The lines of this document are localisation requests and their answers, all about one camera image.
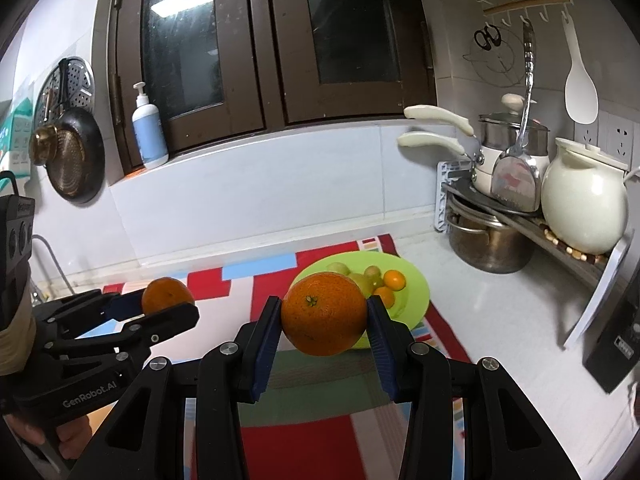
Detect person left hand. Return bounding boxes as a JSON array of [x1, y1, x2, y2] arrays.
[[6, 401, 109, 461]]

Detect steel spatula turner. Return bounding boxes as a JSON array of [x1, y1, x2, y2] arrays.
[[491, 18, 541, 214]]

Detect left forearm beige sleeve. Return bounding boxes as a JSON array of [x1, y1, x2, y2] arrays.
[[1, 263, 37, 376]]

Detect white rice paddle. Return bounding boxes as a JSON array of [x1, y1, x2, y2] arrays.
[[562, 11, 599, 125]]

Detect green plate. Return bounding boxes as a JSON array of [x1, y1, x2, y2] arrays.
[[293, 252, 431, 330]]

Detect thin gooseneck faucet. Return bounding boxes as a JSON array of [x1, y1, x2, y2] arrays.
[[30, 233, 76, 302]]

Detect wall power sockets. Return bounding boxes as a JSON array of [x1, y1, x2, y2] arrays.
[[574, 110, 639, 166]]

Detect small orange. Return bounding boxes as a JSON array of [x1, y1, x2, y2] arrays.
[[373, 286, 396, 309]]

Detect black frying pan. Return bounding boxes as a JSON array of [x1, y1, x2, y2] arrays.
[[46, 58, 105, 205]]

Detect lower cream-handled pan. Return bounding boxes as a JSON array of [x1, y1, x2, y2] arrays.
[[397, 131, 499, 197]]

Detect round wire trivet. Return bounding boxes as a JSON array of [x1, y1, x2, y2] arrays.
[[462, 26, 524, 88]]

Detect copper colander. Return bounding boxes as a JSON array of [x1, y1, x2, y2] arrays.
[[46, 129, 86, 196]]

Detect green lime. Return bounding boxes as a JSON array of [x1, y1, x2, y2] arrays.
[[371, 276, 384, 290]]

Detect perforated steel steamer tray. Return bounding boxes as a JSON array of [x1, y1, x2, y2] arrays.
[[34, 56, 94, 127]]

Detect steel lidded pot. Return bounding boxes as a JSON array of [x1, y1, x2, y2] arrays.
[[478, 93, 550, 174]]

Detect black knife block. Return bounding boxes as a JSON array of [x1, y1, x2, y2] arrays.
[[585, 276, 639, 393]]

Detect blue white pump bottle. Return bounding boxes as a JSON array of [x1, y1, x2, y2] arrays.
[[132, 81, 169, 170]]

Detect large steel stockpot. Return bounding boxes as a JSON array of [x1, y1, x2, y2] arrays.
[[446, 212, 535, 274]]

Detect cream-handled pan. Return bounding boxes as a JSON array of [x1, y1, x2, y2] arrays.
[[404, 105, 482, 154], [397, 131, 499, 197]]

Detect small brass saucepan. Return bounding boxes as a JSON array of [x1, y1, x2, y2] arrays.
[[29, 124, 58, 166]]

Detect large green apple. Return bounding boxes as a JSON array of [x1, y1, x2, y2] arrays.
[[326, 261, 350, 276]]

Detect black scissors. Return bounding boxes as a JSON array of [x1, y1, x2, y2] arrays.
[[473, 24, 502, 51]]

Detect brown kiwi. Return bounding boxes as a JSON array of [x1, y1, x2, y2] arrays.
[[363, 266, 382, 280]]

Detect upper cream-handled pan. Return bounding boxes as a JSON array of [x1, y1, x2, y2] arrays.
[[404, 105, 482, 154]]

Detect tissue pack in bag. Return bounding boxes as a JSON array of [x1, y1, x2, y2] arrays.
[[1, 82, 35, 179]]

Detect large orange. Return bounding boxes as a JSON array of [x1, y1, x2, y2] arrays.
[[281, 272, 367, 356]]

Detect dark wooden window frame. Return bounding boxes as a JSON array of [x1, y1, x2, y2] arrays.
[[106, 0, 436, 172]]

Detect white ceramic pot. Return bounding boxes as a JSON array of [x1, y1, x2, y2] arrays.
[[541, 138, 639, 255]]

